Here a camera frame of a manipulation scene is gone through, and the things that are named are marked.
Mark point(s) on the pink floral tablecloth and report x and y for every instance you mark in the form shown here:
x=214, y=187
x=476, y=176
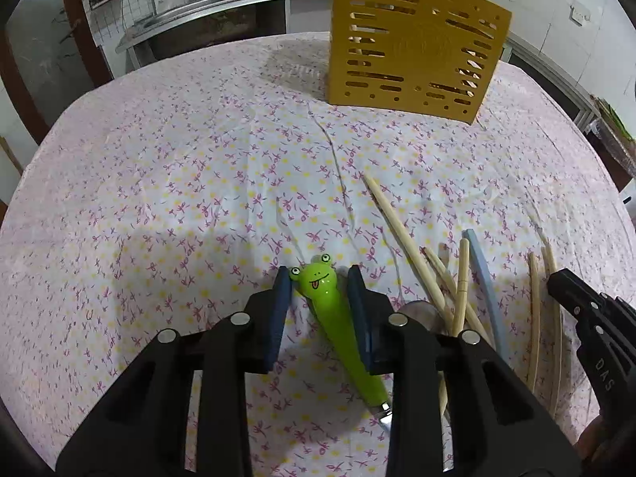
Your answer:
x=174, y=184

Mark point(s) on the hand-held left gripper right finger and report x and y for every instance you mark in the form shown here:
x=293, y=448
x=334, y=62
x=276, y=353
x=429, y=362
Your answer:
x=360, y=325

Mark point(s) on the brown frame glass door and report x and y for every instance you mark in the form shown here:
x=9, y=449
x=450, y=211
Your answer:
x=79, y=20

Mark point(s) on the green vegetables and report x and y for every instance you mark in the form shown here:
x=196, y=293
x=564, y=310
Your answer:
x=613, y=119

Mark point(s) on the white wall socket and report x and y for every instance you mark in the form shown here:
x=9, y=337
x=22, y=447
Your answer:
x=579, y=15

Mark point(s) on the metal spoon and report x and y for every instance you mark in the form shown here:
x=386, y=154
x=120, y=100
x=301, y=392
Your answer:
x=422, y=314

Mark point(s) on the wooden chopstick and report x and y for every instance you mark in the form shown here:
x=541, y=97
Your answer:
x=397, y=228
x=462, y=278
x=552, y=278
x=447, y=280

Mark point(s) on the glass door kitchen cabinet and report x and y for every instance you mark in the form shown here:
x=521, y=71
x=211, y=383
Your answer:
x=556, y=79

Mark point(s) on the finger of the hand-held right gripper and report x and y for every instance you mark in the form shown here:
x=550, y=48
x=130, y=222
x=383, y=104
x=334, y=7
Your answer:
x=598, y=343

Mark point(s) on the yellow slotted utensil holder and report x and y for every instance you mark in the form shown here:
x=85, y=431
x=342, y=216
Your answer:
x=422, y=39

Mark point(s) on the stainless steel sink counter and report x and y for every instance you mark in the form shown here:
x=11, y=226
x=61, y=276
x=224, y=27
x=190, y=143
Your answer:
x=213, y=15

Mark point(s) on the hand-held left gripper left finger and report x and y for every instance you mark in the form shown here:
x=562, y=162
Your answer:
x=278, y=323

